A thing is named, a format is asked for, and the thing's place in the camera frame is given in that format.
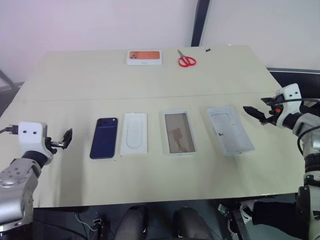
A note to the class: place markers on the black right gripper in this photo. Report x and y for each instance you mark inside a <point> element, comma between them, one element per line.
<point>276,116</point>

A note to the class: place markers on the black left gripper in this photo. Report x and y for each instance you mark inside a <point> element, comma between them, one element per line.
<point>51,145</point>

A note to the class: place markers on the dark blue smartphone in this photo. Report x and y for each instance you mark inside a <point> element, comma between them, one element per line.
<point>103,140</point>

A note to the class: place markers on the white phone box lid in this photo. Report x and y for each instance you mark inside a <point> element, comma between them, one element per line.
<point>230,130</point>

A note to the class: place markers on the white moulded insert tray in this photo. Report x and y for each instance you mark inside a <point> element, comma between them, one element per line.
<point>133,135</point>

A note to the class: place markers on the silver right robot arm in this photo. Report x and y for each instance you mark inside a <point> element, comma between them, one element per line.
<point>301,122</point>

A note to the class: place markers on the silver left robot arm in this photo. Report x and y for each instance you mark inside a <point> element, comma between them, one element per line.
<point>15,175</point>

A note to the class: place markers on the white box with orange phone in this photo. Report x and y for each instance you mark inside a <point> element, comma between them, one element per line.
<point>143,57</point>

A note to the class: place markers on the small black clip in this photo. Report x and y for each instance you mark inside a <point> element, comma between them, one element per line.
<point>207,50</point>

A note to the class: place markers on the dark rounded shape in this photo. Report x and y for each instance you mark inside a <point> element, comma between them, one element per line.
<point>188,225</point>
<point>131,222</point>

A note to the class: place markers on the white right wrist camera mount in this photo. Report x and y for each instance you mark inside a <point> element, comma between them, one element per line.
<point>291,93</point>

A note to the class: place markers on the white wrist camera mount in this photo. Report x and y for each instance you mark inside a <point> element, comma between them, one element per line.
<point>30,137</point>
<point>291,93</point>

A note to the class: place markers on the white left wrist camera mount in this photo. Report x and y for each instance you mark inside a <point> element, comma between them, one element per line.
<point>30,137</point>

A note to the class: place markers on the grey metal frame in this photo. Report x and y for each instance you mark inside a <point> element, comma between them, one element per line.
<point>10,82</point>

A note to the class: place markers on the dark vertical post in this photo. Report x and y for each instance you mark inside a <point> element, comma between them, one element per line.
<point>200,22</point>

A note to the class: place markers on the black table leg frame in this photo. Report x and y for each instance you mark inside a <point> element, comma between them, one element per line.
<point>236,222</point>

